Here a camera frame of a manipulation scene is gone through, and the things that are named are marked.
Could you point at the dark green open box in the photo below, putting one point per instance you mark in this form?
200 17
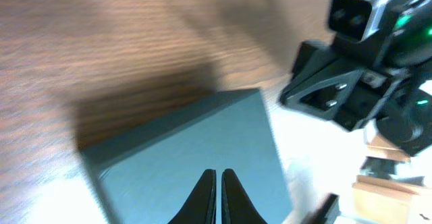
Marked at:
146 174

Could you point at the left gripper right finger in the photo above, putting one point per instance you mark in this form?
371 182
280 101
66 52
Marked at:
236 206

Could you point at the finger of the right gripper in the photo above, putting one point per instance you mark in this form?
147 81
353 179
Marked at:
326 214
321 94

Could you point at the cardboard boxes in background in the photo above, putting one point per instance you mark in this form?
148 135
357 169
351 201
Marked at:
392 187

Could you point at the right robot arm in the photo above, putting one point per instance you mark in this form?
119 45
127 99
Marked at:
409 22

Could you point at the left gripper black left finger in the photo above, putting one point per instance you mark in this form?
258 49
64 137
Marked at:
199 207

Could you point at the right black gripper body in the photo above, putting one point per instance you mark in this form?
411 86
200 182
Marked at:
382 82

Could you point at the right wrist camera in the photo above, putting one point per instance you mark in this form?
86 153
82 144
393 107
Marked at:
355 19

